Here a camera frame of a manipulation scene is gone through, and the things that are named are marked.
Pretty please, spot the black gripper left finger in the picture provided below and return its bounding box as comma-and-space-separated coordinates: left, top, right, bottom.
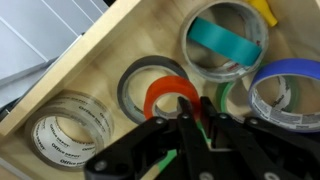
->
84, 96, 218, 180

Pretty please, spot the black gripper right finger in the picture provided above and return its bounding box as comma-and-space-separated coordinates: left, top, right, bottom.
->
200, 96, 320, 180

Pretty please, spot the red tape roll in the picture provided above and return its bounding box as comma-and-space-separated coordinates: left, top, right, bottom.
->
143, 75, 202, 121

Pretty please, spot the thin green tape roll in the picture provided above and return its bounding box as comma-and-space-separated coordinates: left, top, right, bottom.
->
215, 74, 301, 118

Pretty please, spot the blue tape roll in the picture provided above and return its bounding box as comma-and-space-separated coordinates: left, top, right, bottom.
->
248, 58, 320, 133

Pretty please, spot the dark gray tape roll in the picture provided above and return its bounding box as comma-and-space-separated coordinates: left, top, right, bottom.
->
117, 55, 189, 125

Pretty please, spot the teal tape roll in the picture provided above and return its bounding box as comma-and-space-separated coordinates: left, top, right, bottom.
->
179, 0, 270, 83
187, 17, 263, 67

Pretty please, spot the open wooden drawer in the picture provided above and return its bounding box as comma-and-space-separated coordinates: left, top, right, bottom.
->
0, 0, 320, 180

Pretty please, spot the clear tape roll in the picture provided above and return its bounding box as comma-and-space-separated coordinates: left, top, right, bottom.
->
24, 91, 114, 172

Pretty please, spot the white drawer cabinet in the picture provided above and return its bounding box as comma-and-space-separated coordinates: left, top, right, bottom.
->
0, 0, 109, 111

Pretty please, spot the glue bottle with yellow cap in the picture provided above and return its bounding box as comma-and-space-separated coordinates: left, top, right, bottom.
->
248, 0, 279, 28

